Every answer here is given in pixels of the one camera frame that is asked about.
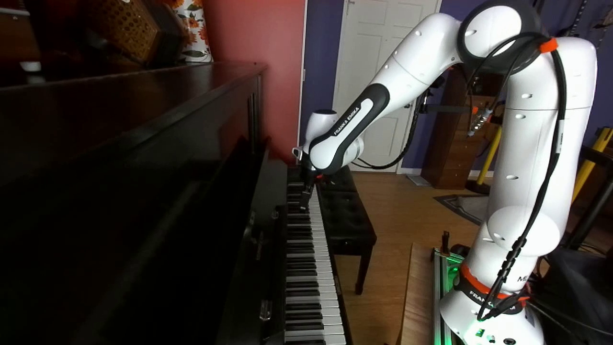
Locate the black padded piano bench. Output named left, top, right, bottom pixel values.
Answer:
left=316, top=165, right=378, bottom=296

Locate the black upright piano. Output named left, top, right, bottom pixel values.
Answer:
left=0, top=61, right=353, bottom=345

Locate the white panel door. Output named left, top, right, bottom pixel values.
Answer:
left=332, top=0, right=442, bottom=173

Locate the brown wooden cabinet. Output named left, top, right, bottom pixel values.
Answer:
left=421, top=66, right=504, bottom=190

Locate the dark floor rug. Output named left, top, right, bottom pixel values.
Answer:
left=433, top=194, right=490, bottom=226

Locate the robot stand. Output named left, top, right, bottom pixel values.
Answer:
left=397, top=242, right=479, bottom=345

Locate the yellow pole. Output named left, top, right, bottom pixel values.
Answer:
left=571, top=126, right=613, bottom=204
left=476, top=126, right=502, bottom=187

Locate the floral print vase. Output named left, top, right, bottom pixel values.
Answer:
left=163, top=0, right=214, bottom=63

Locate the woven brown box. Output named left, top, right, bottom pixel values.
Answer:
left=85, top=0, right=162, bottom=66

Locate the black stand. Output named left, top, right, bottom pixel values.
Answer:
left=564, top=144, right=613, bottom=251

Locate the black bag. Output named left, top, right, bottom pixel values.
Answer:
left=540, top=246, right=613, bottom=345

